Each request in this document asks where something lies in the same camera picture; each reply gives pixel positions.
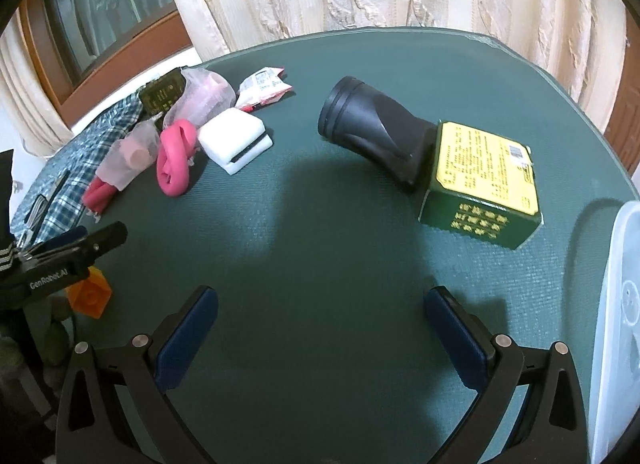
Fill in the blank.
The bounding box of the orange yellow toy block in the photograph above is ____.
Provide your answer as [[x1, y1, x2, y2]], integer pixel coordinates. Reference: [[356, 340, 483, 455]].
[[65, 266, 113, 319]]

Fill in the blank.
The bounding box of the clear plastic bowl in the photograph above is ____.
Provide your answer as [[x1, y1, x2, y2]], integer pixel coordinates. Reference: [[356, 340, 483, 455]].
[[588, 201, 639, 463]]

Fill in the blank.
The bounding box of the pink towel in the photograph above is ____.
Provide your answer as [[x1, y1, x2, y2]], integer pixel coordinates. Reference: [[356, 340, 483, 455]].
[[156, 120, 198, 198]]

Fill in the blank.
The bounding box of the dark green gold box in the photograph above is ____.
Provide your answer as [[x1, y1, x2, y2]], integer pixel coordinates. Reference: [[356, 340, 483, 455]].
[[139, 68, 186, 132]]

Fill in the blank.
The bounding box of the white sponge block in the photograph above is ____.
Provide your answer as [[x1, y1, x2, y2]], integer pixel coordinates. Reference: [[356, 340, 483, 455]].
[[198, 108, 273, 176]]

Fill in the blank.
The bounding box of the large mesh bag pink item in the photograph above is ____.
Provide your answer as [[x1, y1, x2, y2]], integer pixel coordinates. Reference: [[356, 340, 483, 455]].
[[163, 66, 236, 129]]

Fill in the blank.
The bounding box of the green box yellow label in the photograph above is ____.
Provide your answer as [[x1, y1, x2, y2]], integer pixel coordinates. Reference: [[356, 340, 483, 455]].
[[413, 122, 544, 250]]

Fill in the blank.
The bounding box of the red white sachet packet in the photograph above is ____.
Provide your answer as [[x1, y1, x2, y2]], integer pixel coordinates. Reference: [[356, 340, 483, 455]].
[[235, 66, 293, 112]]

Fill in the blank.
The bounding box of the gloved left hand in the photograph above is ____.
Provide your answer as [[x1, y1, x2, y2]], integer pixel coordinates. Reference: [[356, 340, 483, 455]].
[[1, 294, 77, 430]]

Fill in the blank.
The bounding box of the blue plaid shirt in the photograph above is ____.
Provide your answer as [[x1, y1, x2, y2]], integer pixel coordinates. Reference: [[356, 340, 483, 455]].
[[10, 92, 146, 242]]

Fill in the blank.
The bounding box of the green table mat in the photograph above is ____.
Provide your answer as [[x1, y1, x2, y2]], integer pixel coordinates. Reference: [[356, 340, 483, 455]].
[[78, 28, 638, 463]]

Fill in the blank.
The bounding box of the wooden framed window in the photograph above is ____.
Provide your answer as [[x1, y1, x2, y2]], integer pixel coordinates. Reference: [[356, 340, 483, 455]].
[[18, 0, 192, 127]]

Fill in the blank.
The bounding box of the black striped wrist strap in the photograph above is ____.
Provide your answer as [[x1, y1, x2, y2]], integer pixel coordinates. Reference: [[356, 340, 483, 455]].
[[0, 148, 16, 274]]

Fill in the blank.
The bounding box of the wooden door frame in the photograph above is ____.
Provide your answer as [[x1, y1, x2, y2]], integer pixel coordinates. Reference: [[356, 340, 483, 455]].
[[604, 12, 640, 175]]

